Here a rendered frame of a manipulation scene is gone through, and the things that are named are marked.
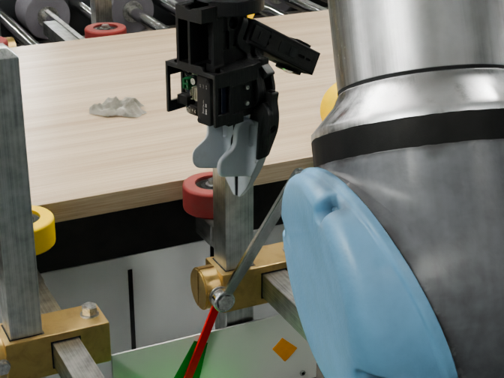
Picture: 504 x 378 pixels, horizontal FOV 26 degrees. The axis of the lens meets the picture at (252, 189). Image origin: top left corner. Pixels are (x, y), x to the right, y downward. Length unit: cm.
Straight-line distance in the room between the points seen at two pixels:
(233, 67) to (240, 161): 10
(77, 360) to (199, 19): 38
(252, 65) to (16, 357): 40
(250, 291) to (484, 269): 81
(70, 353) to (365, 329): 75
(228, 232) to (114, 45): 87
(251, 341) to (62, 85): 68
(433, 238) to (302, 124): 115
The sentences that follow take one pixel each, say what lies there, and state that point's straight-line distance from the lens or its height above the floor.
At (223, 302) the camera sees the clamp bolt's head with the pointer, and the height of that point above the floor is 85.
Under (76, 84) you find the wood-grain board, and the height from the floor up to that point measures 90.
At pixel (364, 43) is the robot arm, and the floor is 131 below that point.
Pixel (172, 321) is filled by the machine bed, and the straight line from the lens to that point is 152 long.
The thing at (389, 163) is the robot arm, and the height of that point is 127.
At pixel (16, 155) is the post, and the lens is 111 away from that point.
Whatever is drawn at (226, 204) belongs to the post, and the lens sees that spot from 121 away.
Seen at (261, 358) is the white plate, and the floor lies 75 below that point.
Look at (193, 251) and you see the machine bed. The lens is 148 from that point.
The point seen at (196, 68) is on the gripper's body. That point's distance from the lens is 103.
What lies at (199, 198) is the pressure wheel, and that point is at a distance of 136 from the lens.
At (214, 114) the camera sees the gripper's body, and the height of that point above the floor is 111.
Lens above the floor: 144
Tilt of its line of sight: 23 degrees down
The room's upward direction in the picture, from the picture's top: straight up
